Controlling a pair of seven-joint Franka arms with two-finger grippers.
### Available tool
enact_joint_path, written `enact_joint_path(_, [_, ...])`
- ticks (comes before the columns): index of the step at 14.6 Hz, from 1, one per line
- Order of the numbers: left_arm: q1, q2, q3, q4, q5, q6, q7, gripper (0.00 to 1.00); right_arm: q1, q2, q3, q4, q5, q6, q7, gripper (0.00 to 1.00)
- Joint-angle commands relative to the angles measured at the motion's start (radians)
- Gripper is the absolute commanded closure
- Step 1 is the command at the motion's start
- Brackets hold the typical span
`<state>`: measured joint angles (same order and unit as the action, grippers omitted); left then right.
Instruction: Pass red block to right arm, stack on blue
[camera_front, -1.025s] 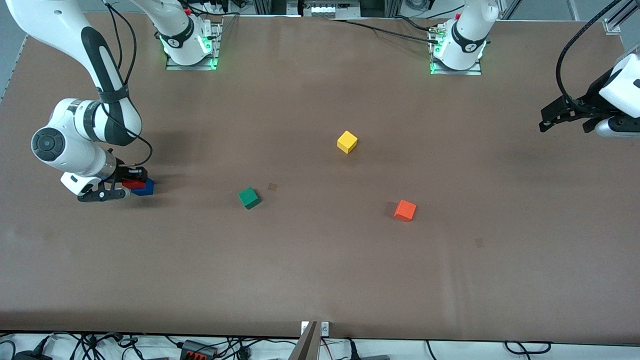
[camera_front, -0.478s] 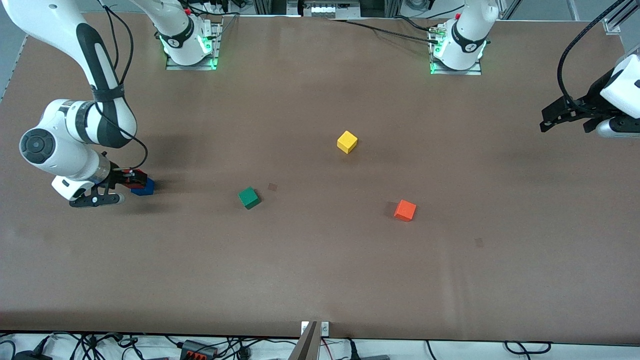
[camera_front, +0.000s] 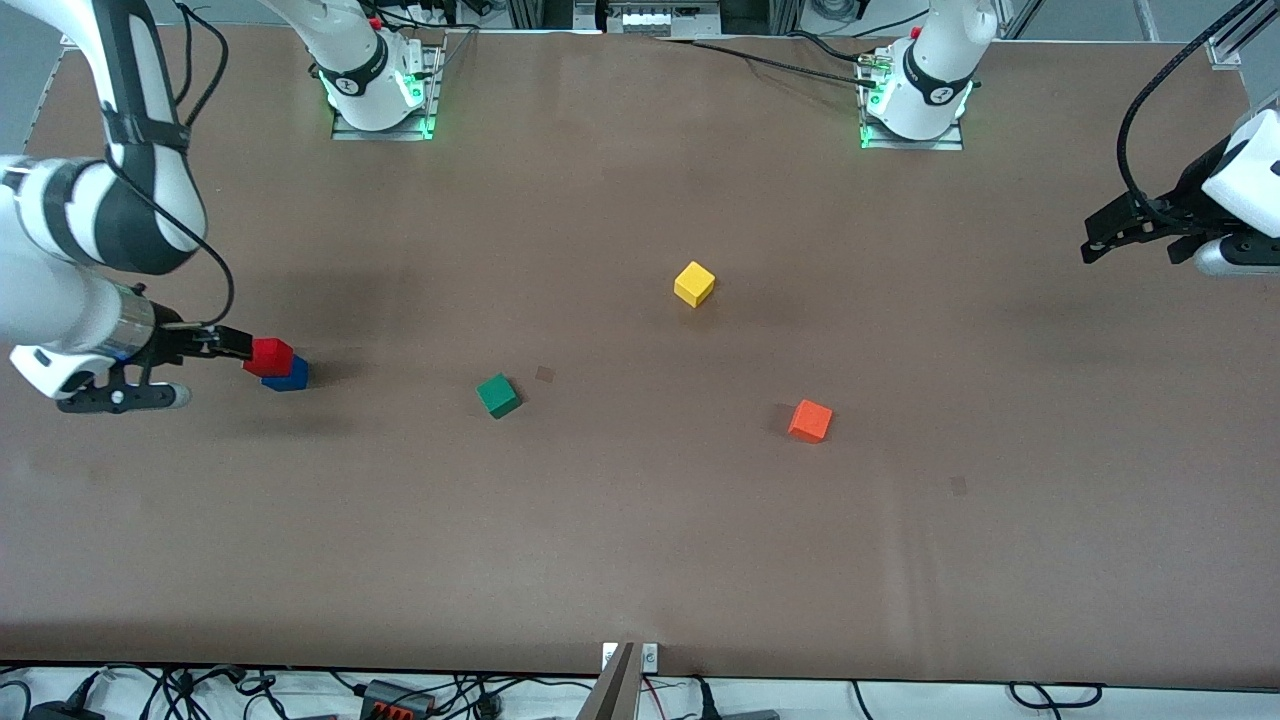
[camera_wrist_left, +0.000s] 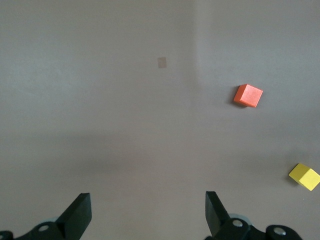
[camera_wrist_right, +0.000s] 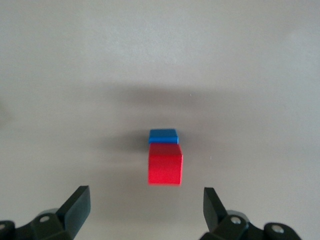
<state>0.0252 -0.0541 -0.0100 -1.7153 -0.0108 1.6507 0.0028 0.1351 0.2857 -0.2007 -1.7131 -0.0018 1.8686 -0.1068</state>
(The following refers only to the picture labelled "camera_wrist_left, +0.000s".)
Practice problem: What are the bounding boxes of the yellow cube block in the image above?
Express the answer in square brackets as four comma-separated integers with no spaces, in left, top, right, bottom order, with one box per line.
[288,163,320,192]

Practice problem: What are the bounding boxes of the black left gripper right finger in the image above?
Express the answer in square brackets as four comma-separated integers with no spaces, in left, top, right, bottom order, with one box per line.
[203,191,304,240]

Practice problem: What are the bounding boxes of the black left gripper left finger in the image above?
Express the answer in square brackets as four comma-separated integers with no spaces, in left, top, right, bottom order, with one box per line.
[0,192,92,240]

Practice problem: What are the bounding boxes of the orange cube block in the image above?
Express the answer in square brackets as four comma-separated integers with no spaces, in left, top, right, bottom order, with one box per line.
[232,83,264,109]

